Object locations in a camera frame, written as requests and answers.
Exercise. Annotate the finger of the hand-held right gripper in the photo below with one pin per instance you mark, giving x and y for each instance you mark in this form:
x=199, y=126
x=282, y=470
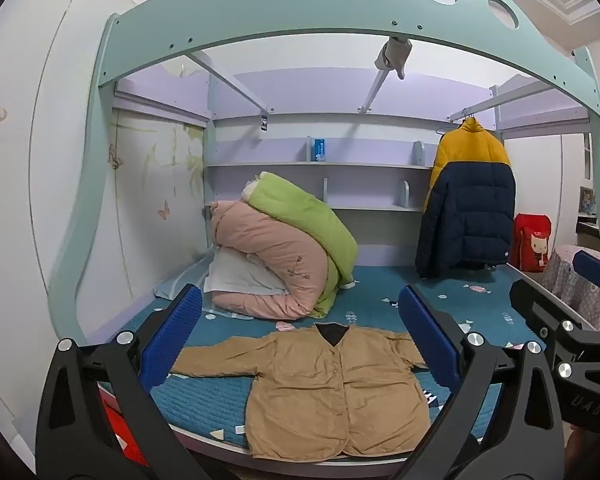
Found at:
x=540, y=305
x=597, y=267

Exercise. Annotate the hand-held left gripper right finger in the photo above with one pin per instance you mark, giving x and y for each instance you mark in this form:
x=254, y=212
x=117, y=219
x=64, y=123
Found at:
x=430, y=340

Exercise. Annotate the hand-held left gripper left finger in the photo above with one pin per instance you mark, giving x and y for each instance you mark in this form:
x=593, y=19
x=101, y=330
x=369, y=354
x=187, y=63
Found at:
x=172, y=335

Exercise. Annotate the tan jacket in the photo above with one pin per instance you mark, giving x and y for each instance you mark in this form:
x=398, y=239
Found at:
x=305, y=385

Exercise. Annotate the clothes hanger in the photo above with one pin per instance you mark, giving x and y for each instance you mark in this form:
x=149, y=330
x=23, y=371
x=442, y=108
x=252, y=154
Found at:
x=443, y=127

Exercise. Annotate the pink polka dot cloth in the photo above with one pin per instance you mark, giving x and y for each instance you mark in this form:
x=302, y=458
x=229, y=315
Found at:
x=565, y=280

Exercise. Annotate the dark wooden cabinet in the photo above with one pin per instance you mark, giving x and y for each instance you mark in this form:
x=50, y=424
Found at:
x=587, y=232

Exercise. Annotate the light blue striped pillow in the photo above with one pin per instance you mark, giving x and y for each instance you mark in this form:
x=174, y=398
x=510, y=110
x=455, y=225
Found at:
x=182, y=275

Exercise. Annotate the red bag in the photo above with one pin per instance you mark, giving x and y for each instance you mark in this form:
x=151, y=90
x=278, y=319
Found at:
x=530, y=245

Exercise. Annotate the blue candy print bed sheet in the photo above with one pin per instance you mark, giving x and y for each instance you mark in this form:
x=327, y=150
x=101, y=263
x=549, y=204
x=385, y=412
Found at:
x=380, y=280

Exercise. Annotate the white pillow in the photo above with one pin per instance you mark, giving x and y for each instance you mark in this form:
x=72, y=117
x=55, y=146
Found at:
x=235, y=272

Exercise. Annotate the red fabric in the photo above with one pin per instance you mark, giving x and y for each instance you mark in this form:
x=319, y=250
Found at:
x=130, y=440

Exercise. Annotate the yellow and navy puffer jacket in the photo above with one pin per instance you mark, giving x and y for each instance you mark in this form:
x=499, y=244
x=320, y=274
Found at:
x=470, y=210

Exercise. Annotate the small beige butterfly sticker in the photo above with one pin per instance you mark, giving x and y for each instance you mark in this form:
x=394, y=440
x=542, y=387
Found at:
x=164, y=210
x=114, y=156

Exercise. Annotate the pink quilt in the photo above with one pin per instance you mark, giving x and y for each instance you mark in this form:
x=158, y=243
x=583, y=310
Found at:
x=270, y=245

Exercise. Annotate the green quilt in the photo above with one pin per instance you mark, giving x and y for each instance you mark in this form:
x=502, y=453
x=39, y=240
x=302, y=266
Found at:
x=310, y=215

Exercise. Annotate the lilac shelf unit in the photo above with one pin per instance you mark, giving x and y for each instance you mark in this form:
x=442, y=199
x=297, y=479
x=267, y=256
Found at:
x=360, y=180

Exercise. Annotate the white wardrobe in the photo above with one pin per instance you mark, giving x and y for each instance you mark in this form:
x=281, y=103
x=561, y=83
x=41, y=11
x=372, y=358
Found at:
x=45, y=185

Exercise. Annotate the small blue box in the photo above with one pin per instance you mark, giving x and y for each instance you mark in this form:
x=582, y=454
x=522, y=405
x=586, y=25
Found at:
x=320, y=150

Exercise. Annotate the small dark hanging tag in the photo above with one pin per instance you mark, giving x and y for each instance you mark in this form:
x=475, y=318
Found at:
x=265, y=123

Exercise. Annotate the grey hanging cloth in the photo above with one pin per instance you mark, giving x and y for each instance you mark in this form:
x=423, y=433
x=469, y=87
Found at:
x=392, y=57

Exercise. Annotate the picture frame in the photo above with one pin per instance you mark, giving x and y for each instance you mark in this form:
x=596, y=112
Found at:
x=587, y=200

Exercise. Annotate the teal bunk bed frame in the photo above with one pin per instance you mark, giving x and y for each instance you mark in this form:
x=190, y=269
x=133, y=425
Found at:
x=280, y=20

